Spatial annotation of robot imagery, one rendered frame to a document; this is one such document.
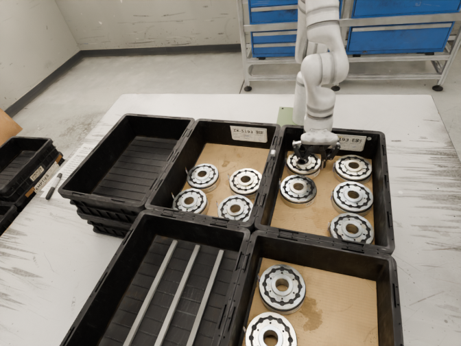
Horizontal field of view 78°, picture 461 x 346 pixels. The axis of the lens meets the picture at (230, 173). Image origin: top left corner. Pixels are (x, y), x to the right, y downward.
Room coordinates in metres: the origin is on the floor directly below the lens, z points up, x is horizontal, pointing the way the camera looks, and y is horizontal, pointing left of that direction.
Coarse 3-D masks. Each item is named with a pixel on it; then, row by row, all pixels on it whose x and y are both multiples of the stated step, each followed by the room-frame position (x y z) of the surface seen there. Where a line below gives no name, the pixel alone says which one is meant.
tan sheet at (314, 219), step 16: (320, 160) 0.63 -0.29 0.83; (336, 160) 0.62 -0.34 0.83; (368, 160) 0.59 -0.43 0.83; (320, 176) 0.57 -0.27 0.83; (320, 192) 0.51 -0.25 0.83; (288, 208) 0.47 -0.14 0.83; (304, 208) 0.46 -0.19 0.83; (320, 208) 0.45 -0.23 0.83; (272, 224) 0.43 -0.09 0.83; (288, 224) 0.42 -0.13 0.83; (304, 224) 0.41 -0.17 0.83; (320, 224) 0.40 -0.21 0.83
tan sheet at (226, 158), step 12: (216, 144) 0.81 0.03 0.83; (204, 156) 0.76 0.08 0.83; (216, 156) 0.75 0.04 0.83; (228, 156) 0.74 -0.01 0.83; (240, 156) 0.73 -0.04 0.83; (252, 156) 0.71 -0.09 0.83; (264, 156) 0.70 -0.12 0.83; (228, 168) 0.68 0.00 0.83; (240, 168) 0.67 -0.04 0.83; (252, 168) 0.66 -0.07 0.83; (228, 180) 0.62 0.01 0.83; (216, 192) 0.58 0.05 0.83; (228, 192) 0.57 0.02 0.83; (216, 204) 0.54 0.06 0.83; (216, 216) 0.49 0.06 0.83
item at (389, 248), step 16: (288, 128) 0.71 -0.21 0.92; (336, 128) 0.66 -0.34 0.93; (384, 144) 0.55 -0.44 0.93; (272, 160) 0.58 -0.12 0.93; (384, 160) 0.50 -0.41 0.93; (272, 176) 0.51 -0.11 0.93; (384, 176) 0.45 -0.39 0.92; (384, 192) 0.40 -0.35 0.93; (384, 208) 0.35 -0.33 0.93; (256, 224) 0.37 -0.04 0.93; (320, 240) 0.30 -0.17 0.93; (336, 240) 0.30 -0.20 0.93
